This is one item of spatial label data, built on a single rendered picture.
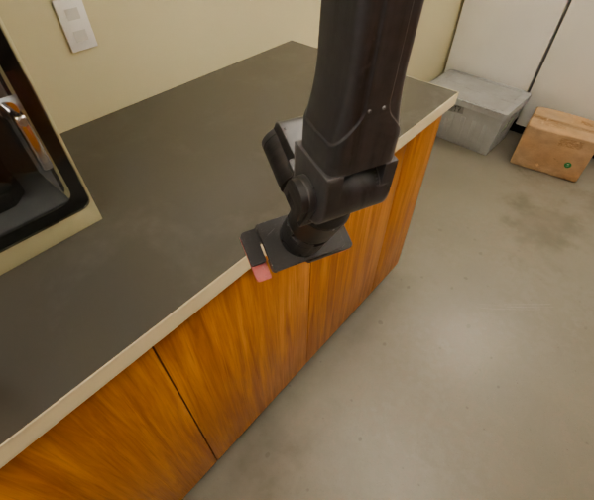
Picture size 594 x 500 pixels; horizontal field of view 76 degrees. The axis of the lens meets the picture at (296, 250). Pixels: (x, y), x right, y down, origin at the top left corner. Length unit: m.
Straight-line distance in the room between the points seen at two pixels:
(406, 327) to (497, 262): 0.67
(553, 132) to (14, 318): 2.75
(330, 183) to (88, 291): 0.55
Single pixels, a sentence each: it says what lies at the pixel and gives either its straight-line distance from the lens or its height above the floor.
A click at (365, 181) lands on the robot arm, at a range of 0.33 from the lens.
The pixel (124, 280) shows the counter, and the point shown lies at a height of 0.94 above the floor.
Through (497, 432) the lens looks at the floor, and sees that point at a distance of 1.70.
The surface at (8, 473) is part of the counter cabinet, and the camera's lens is 0.78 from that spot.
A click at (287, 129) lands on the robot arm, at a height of 1.27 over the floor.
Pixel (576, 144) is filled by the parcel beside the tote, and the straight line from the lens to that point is 2.88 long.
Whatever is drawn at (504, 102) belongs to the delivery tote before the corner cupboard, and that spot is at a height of 0.32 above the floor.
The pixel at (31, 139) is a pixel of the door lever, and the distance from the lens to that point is 0.70.
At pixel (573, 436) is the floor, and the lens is 1.84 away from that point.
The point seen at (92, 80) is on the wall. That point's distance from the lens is 1.27.
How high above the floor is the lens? 1.47
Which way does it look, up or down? 47 degrees down
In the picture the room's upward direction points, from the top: straight up
